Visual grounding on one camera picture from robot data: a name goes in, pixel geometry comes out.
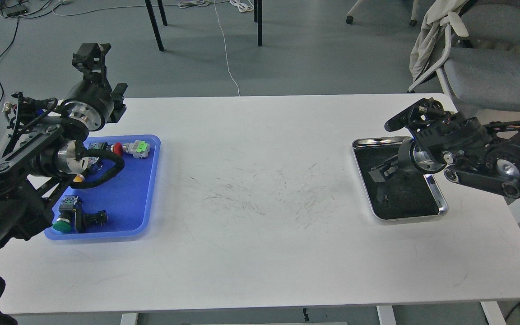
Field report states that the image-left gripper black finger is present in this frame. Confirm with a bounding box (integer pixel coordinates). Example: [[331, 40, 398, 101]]
[[109, 83, 128, 123], [72, 43, 111, 86]]

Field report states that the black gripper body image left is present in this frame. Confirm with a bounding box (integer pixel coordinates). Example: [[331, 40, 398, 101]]
[[59, 81, 118, 131]]

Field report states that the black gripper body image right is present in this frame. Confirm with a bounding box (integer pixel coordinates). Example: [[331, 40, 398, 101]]
[[397, 138, 441, 174]]

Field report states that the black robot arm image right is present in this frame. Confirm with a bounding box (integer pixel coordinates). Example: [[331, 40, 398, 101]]
[[369, 98, 520, 198]]

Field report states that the silver metal tray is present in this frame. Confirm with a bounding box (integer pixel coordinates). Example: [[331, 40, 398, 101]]
[[352, 136, 449, 222]]

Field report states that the blue plastic tray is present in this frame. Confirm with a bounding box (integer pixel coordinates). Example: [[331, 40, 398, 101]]
[[44, 134, 161, 242]]

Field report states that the red emergency stop button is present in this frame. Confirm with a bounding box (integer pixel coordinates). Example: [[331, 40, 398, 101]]
[[87, 141, 124, 157]]

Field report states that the grey green connector part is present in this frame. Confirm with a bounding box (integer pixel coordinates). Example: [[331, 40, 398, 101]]
[[122, 140, 151, 159]]

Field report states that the black table leg left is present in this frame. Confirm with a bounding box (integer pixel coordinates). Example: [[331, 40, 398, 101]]
[[145, 0, 168, 52]]

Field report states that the black table leg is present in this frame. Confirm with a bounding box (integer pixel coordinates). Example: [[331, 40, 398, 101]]
[[145, 0, 168, 52], [253, 0, 263, 47]]

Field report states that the grey office chair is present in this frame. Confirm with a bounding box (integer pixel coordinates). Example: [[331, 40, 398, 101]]
[[408, 0, 520, 112]]

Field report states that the beige jacket on chair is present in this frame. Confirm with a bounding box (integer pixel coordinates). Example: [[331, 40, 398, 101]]
[[409, 0, 467, 80]]

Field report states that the black table leg right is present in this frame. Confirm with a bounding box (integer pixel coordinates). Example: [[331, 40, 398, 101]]
[[253, 0, 263, 47]]

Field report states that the green push button switch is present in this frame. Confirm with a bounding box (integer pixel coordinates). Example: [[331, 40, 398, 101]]
[[52, 195, 84, 234]]

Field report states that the white floor cable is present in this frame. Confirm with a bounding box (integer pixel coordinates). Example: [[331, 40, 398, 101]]
[[178, 0, 255, 97]]

